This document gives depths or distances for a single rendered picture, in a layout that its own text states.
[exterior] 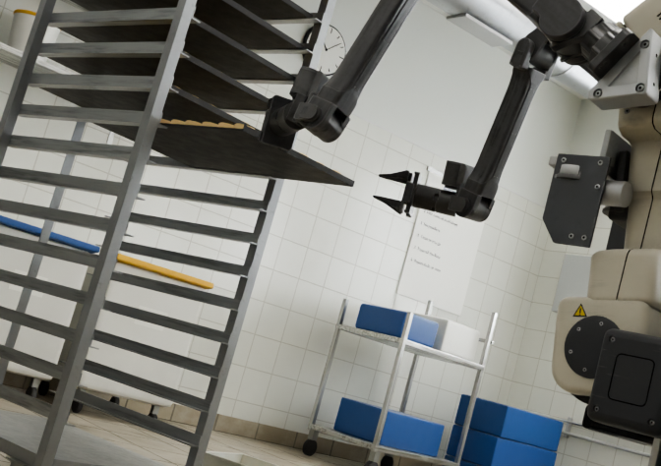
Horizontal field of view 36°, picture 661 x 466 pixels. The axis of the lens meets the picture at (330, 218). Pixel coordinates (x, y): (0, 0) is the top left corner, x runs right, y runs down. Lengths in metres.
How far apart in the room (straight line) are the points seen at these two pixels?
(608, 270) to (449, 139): 5.36
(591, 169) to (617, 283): 0.20
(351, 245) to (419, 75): 1.24
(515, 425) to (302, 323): 1.49
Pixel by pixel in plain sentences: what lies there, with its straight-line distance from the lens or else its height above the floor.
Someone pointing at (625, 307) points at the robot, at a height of 0.73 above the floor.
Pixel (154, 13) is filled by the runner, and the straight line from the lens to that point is 2.64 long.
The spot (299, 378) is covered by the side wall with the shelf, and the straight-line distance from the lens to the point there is 6.43.
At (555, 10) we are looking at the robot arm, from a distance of 1.81.
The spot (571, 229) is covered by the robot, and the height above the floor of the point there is 0.84.
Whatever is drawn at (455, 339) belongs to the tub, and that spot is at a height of 0.89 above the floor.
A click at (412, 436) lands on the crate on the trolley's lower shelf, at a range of 6.20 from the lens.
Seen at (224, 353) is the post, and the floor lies 0.47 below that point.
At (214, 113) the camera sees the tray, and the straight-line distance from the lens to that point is 2.61.
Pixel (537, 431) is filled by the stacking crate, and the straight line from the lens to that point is 6.86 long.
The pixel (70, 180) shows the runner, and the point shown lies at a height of 0.78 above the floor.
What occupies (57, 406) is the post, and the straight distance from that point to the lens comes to 2.42.
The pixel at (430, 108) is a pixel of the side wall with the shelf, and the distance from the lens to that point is 6.97.
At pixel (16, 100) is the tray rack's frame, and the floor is 0.98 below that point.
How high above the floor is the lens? 0.50
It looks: 8 degrees up
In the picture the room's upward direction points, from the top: 16 degrees clockwise
